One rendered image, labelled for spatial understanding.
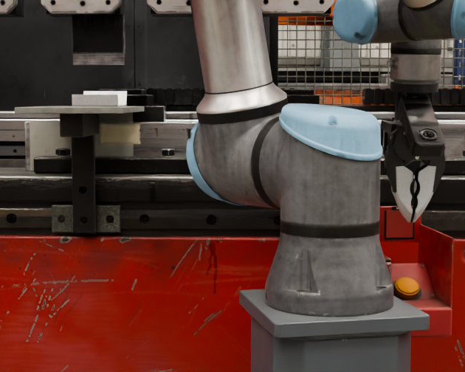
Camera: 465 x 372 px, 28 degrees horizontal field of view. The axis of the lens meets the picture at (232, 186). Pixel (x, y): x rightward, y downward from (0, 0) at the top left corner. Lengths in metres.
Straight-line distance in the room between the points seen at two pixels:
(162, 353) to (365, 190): 0.77
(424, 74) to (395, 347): 0.48
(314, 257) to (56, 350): 0.81
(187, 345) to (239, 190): 0.63
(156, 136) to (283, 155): 0.75
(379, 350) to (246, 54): 0.38
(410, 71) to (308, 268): 0.45
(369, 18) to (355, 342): 0.46
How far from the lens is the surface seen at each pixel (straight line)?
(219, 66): 1.13
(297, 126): 1.04
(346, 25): 1.31
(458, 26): 1.23
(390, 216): 1.54
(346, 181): 1.03
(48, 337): 1.75
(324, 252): 1.04
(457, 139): 1.81
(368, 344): 1.05
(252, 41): 1.13
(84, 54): 1.83
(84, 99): 1.73
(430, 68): 1.40
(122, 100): 1.83
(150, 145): 1.78
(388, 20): 1.29
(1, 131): 2.11
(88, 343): 1.74
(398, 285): 1.47
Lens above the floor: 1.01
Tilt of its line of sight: 5 degrees down
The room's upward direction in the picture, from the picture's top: straight up
